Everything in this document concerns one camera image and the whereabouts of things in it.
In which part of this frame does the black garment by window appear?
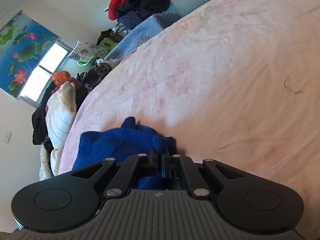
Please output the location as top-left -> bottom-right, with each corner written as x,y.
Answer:
31,81 -> 56,145

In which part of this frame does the white wall switch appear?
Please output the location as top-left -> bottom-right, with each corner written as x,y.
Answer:
3,130 -> 12,145

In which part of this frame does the white script print quilt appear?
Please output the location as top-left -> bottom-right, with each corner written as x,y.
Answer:
39,145 -> 53,181

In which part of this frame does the green plastic object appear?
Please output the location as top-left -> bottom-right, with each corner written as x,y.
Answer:
77,38 -> 118,67

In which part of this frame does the lotus flower window blind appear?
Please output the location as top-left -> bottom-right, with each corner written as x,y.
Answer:
0,11 -> 59,98

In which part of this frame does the light blue quilted blanket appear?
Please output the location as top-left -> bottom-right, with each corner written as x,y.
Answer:
104,13 -> 181,61

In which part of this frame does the pink floral bed sheet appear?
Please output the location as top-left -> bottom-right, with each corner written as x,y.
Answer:
59,0 -> 319,239

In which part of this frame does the blue knit sweater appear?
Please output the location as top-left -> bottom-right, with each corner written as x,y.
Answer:
72,117 -> 177,193

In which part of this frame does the floral print pillow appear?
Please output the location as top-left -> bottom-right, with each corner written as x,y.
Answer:
67,41 -> 108,62

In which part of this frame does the orange garment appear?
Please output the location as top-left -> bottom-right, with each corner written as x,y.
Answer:
44,70 -> 83,113

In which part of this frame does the leopard print garment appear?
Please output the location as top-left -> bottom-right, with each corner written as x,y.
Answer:
82,62 -> 112,93

